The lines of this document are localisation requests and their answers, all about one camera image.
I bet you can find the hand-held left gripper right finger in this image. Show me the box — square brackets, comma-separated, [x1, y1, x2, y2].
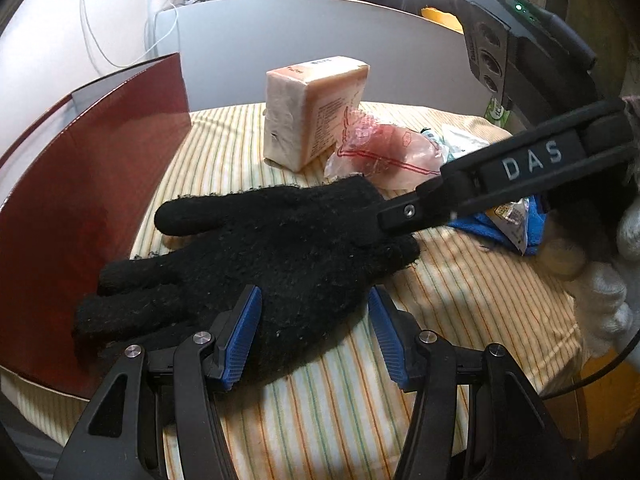
[367, 285, 566, 480]

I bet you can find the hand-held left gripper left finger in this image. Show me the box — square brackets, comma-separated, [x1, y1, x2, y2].
[52, 285, 263, 480]

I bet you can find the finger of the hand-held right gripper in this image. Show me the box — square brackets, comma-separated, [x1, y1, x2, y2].
[377, 177, 466, 235]

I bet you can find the pale translucent plastic packet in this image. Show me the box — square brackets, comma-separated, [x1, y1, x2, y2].
[421, 125, 511, 163]

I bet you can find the black knit glove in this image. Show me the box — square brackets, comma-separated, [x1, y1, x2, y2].
[72, 175, 421, 386]

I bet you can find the person's right hand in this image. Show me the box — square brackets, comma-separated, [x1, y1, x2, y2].
[542, 200, 640, 356]

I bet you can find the green tissue box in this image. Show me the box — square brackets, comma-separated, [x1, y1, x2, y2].
[484, 94, 512, 127]

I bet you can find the blue cloth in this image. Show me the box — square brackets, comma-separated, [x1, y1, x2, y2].
[450, 195, 551, 257]

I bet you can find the pink plastic bag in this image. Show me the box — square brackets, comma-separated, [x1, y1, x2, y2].
[324, 107, 446, 191]

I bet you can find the striped table cloth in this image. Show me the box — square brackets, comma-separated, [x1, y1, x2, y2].
[15, 101, 591, 480]

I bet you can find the small snack packet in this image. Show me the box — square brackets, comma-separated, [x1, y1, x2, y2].
[487, 199, 532, 256]

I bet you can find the yellow bowl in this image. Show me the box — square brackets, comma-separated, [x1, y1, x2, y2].
[420, 6, 463, 31]

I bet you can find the orange tissue pack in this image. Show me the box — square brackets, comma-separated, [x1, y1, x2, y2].
[263, 56, 371, 171]

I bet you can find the grey partition panel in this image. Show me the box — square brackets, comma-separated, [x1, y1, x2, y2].
[155, 0, 501, 121]

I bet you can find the white cable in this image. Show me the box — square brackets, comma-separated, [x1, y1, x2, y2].
[79, 0, 180, 68]

